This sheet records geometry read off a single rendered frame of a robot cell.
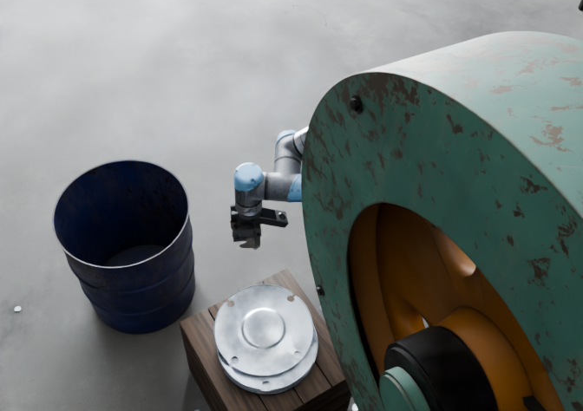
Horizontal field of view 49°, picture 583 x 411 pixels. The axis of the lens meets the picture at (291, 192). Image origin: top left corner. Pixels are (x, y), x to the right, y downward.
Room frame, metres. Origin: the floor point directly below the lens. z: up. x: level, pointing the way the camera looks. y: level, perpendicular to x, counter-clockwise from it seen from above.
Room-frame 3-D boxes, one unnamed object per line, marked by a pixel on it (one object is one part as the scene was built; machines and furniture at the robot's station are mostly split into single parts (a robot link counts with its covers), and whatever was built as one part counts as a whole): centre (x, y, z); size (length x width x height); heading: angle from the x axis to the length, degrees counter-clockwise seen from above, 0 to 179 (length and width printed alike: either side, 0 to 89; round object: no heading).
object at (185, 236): (1.17, 0.53, 0.24); 0.42 x 0.42 x 0.48
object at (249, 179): (1.07, 0.11, 0.77); 0.09 x 0.08 x 0.11; 89
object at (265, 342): (0.85, 0.06, 0.39); 0.29 x 0.29 x 0.01
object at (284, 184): (1.09, 0.02, 0.77); 0.11 x 0.11 x 0.08; 89
